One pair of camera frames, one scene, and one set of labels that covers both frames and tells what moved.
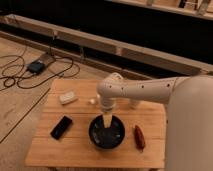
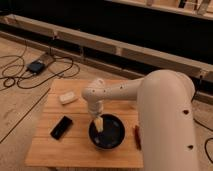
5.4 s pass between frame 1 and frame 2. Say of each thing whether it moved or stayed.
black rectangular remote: stayed
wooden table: stayed
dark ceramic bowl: stayed
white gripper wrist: moved
